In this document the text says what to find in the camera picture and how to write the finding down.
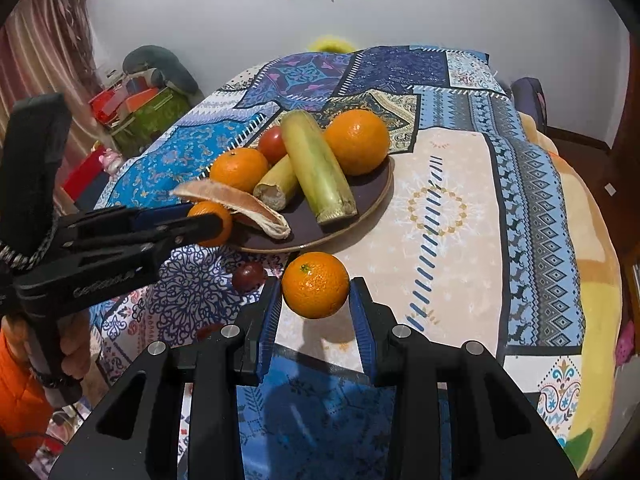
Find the brown striped curtain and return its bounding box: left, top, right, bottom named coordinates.
left=0, top=0, right=101, bottom=171

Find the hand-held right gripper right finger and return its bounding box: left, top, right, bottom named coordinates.
left=349, top=276, right=578, bottom=480

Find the pink fuzzy object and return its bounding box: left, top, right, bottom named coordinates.
left=615, top=325, right=636, bottom=366

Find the dark grey round plate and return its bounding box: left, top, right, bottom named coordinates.
left=230, top=152, right=395, bottom=254

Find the grey plush toy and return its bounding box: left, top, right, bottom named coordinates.
left=122, top=45, right=203, bottom=96

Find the small mandarin orange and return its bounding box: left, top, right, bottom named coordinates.
left=187, top=201, right=234, bottom=248
left=281, top=251, right=351, bottom=320

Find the red box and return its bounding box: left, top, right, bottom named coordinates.
left=62, top=147, right=113, bottom=211

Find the red tomato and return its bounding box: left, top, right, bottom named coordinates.
left=257, top=126, right=288, bottom=165

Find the pink plush toy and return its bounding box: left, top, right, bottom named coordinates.
left=98, top=149, right=124, bottom=173

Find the large orange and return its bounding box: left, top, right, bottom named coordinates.
left=324, top=109, right=391, bottom=177

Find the orange box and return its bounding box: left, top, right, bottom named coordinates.
left=125, top=89, right=161, bottom=111

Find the pomelo wedge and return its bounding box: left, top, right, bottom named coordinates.
left=170, top=180, right=292, bottom=238

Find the dark backpack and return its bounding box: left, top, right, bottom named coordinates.
left=511, top=77, right=548, bottom=128

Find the long sugarcane piece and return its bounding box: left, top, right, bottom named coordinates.
left=280, top=109, right=359, bottom=226

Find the dark red jujube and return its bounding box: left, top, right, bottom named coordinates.
left=232, top=262, right=267, bottom=293

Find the blue patchwork blanket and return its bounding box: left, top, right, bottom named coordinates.
left=90, top=45, right=588, bottom=480

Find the short sugarcane piece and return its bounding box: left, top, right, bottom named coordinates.
left=252, top=154, right=301, bottom=209

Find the green patterned bag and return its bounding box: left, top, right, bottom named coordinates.
left=111, top=87, right=193, bottom=156

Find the person's left hand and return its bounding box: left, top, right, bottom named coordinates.
left=57, top=310, right=94, bottom=388

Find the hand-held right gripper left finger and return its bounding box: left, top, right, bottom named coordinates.
left=47, top=276, right=282, bottom=480

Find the red gift bag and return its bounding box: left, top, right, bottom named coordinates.
left=89, top=85, right=131, bottom=123

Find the person's left forearm orange sleeve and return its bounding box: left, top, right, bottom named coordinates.
left=0, top=327, right=57, bottom=461

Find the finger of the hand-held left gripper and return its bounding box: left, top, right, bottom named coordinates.
left=62, top=212, right=227, bottom=267
left=60, top=203, right=195, bottom=236

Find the medium mandarin orange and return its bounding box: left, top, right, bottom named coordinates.
left=209, top=147, right=271, bottom=194

